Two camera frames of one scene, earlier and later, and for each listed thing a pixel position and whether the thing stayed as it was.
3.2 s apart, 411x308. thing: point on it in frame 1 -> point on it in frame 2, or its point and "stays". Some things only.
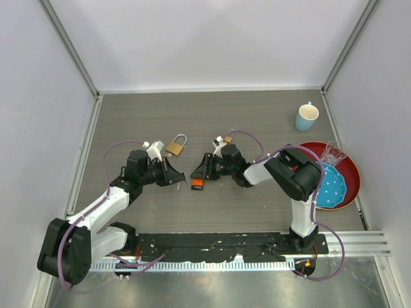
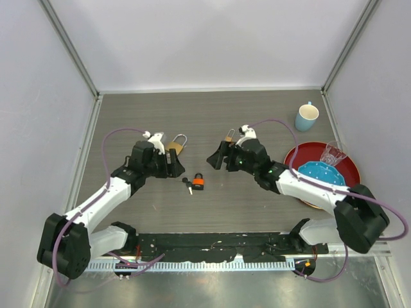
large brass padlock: (174, 148) stays
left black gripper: (169, 175) -> (175, 167)
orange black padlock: (197, 184) stays
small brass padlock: (228, 138) stays
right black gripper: (205, 169) -> (225, 149)
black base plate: (217, 246) stays
